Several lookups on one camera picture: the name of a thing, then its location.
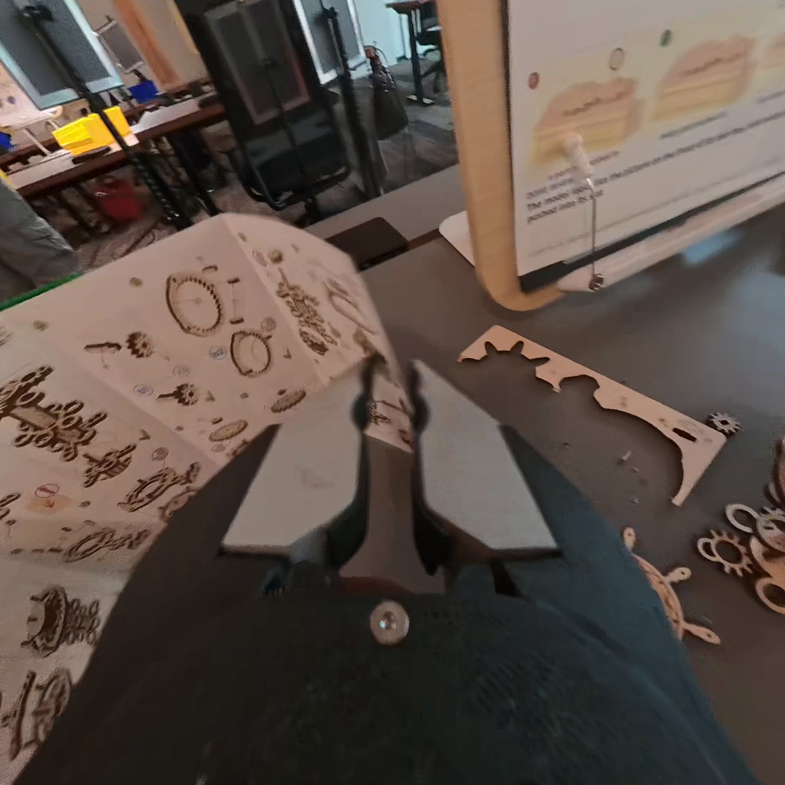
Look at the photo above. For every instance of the wavy-edged wooden offcut sheet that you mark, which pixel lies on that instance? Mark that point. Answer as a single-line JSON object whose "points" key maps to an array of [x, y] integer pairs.
{"points": [[644, 417]]}

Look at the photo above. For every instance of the black lattice stand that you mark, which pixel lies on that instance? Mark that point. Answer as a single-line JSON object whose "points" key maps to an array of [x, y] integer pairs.
{"points": [[141, 165]]}

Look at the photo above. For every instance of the wooden instruction board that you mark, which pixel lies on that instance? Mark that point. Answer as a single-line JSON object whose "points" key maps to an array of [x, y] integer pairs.
{"points": [[644, 153]]}

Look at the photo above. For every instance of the grey hanging bag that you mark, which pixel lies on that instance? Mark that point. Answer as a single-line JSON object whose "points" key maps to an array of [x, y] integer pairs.
{"points": [[389, 104]]}

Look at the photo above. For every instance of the blue plastic bin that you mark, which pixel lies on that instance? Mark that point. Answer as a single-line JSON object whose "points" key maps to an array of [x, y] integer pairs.
{"points": [[144, 92]]}

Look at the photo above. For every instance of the small dark wooden gear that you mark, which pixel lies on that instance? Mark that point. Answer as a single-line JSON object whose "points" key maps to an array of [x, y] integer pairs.
{"points": [[716, 419]]}

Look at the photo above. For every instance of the grey-topped table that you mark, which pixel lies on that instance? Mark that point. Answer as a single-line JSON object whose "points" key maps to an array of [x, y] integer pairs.
{"points": [[165, 119]]}

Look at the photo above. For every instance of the grey framed panel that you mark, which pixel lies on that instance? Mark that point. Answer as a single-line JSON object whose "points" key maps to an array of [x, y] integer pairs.
{"points": [[55, 49]]}

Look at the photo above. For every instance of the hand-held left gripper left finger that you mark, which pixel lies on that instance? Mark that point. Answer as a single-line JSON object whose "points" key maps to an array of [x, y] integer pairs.
{"points": [[306, 490]]}

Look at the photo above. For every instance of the white tethered pin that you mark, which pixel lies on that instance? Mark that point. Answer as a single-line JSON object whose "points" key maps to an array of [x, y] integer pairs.
{"points": [[576, 150]]}

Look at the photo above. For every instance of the black-legged desk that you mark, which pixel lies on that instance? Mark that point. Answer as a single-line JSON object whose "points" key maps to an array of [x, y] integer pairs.
{"points": [[416, 55]]}

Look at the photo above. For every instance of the yellow plastic bin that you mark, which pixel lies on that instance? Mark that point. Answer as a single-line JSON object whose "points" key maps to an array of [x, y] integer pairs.
{"points": [[86, 132]]}

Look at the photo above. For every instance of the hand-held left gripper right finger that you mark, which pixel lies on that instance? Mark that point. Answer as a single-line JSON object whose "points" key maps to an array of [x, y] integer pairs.
{"points": [[478, 484]]}

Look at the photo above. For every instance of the paper instruction booklet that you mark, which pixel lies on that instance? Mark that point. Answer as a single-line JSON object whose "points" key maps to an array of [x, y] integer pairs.
{"points": [[153, 398]]}

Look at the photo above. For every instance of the wooden ship wheel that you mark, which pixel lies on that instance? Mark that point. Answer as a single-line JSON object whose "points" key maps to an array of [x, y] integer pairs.
{"points": [[668, 589]]}

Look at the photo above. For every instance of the white board stand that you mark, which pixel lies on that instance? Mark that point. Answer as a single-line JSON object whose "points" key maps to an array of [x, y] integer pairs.
{"points": [[457, 236]]}

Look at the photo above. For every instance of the red bag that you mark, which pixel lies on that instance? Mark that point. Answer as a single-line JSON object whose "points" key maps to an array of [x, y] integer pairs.
{"points": [[119, 199]]}

